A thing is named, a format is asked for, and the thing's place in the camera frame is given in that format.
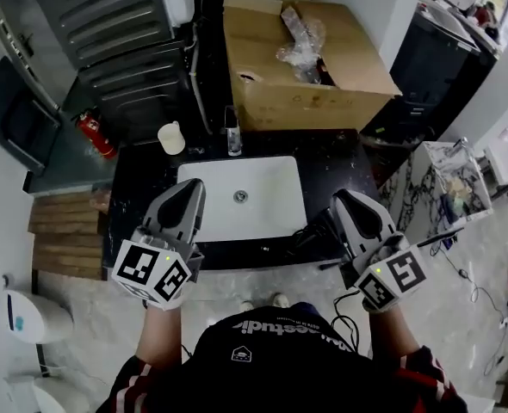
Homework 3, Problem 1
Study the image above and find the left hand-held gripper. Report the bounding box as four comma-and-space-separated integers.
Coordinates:
110, 178, 208, 312

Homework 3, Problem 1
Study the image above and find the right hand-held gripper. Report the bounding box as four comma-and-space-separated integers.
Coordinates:
331, 188, 428, 311

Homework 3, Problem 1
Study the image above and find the black marble countertop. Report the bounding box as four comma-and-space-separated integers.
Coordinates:
102, 128, 382, 281

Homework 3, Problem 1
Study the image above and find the person's right forearm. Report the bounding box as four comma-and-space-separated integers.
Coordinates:
367, 305, 422, 357

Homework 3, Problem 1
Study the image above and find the person's left forearm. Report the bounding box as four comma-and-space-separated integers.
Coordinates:
134, 303, 185, 368

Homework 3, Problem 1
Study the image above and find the white cup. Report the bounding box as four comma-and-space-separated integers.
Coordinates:
157, 120, 187, 156

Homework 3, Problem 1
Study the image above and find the clear glass bottle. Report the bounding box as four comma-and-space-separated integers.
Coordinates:
223, 105, 244, 158

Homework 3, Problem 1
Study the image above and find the white marble cabinet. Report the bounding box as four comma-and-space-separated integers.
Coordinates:
377, 139, 495, 241

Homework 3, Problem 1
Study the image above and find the red fire extinguisher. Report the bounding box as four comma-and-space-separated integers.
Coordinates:
76, 107, 119, 161

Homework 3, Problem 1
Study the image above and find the wooden pallet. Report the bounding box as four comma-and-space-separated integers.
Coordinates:
27, 193, 109, 281

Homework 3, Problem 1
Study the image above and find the dark grey ribbed laundry machine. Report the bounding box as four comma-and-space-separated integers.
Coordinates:
76, 36, 203, 146

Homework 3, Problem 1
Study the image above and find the brown cardboard box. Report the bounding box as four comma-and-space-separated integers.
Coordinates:
222, 0, 403, 133

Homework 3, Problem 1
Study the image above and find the person's black striped-sleeve shirt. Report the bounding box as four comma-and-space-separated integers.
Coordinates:
95, 301, 470, 413

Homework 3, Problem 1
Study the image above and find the white table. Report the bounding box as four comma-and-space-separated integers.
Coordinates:
482, 118, 508, 198

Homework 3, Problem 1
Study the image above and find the black cabinet machine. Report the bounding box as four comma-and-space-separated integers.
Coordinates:
360, 1, 499, 142

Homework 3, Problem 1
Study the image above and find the white trash bin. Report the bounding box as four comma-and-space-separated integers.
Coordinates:
0, 287, 76, 346

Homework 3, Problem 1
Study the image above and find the plastic-wrapped item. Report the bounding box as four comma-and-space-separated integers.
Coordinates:
276, 5, 329, 86

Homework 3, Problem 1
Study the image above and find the dark grey folded panel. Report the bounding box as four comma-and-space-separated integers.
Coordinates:
0, 55, 63, 177

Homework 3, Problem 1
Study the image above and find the white floor fixture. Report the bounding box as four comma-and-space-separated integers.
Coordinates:
3, 373, 92, 413

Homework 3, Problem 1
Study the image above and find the grey metal door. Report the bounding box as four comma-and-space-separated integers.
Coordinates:
0, 0, 79, 112

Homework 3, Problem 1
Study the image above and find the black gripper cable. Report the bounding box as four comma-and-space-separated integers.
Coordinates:
331, 289, 362, 353

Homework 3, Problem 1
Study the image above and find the grey drain hose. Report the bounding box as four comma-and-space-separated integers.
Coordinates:
188, 18, 215, 136

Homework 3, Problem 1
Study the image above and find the black floor cable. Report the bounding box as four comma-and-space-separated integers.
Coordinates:
429, 237, 508, 377

